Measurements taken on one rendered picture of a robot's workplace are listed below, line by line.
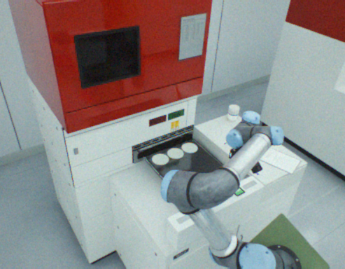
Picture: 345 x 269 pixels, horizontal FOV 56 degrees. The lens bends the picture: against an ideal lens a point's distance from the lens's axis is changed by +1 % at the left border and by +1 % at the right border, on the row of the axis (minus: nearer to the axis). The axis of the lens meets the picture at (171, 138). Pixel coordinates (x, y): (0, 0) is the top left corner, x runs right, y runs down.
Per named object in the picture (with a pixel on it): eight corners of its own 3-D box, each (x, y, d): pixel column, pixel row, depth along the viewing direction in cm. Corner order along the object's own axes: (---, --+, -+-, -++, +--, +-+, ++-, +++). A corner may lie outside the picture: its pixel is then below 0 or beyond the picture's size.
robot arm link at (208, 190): (214, 190, 90) (282, 117, 122) (185, 185, 98) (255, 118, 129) (224, 223, 94) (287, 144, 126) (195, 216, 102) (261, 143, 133)
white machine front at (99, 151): (73, 185, 180) (61, 127, 156) (189, 141, 217) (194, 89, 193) (75, 189, 178) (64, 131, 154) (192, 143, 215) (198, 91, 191)
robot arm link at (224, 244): (247, 279, 126) (183, 194, 97) (215, 268, 136) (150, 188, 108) (257, 252, 132) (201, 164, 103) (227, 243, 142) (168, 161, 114)
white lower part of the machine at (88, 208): (58, 205, 273) (38, 127, 224) (143, 171, 311) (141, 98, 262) (90, 271, 227) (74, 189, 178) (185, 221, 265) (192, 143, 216)
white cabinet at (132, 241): (116, 257, 237) (108, 176, 188) (216, 204, 281) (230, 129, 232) (162, 338, 195) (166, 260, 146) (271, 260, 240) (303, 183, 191)
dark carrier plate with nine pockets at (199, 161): (145, 157, 191) (145, 156, 190) (192, 139, 207) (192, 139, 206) (178, 193, 168) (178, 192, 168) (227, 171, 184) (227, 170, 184)
